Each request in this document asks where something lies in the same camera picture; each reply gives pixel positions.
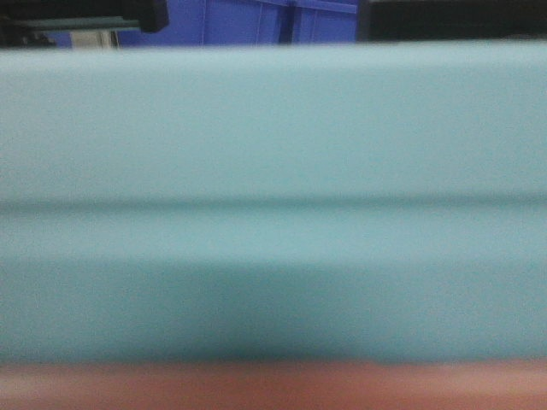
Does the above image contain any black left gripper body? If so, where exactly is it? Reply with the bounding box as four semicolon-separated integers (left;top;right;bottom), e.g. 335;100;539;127
1;0;169;33

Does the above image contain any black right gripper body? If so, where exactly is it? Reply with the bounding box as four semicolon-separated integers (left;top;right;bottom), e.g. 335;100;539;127
357;0;546;42

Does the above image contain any light blue plastic box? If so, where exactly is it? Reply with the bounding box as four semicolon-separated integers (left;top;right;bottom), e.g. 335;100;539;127
1;41;546;363

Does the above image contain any pink plastic box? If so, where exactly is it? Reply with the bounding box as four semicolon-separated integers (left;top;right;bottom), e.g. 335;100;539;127
1;360;546;409

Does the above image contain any blue crate centre right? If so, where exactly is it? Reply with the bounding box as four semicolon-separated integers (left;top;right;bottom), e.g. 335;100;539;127
291;0;359;44

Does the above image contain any blue crate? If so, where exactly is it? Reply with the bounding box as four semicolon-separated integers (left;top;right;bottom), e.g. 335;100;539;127
291;0;359;44
117;1;294;47

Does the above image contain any blue crate centre left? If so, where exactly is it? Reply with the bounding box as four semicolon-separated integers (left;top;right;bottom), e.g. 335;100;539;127
117;1;294;47

